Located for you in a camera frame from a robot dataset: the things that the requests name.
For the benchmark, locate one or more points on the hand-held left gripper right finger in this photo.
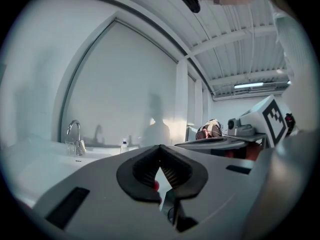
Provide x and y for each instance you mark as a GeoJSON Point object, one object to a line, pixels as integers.
{"type": "Point", "coordinates": [220, 184]}

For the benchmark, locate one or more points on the ceiling strip light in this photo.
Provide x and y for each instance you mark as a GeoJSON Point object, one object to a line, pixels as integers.
{"type": "Point", "coordinates": [248, 85]}

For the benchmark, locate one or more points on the white sink basin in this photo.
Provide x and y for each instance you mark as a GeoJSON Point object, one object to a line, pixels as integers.
{"type": "Point", "coordinates": [37, 164]}

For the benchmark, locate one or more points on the clear drinking glass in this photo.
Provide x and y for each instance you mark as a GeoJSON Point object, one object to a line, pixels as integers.
{"type": "Point", "coordinates": [70, 147]}

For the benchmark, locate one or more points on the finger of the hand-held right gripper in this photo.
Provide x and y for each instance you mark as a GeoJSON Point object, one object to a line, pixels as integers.
{"type": "Point", "coordinates": [205, 144]}

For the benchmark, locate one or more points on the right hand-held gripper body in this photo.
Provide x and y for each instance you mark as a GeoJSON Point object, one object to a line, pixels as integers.
{"type": "Point", "coordinates": [260, 119]}

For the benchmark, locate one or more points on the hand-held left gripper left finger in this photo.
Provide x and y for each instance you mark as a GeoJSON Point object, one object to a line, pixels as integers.
{"type": "Point", "coordinates": [100, 196]}

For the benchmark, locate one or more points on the small clear pump bottle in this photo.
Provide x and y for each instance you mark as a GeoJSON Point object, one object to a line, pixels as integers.
{"type": "Point", "coordinates": [123, 147]}

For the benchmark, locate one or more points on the chrome faucet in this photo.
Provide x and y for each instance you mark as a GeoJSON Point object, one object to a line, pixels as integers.
{"type": "Point", "coordinates": [78, 139]}

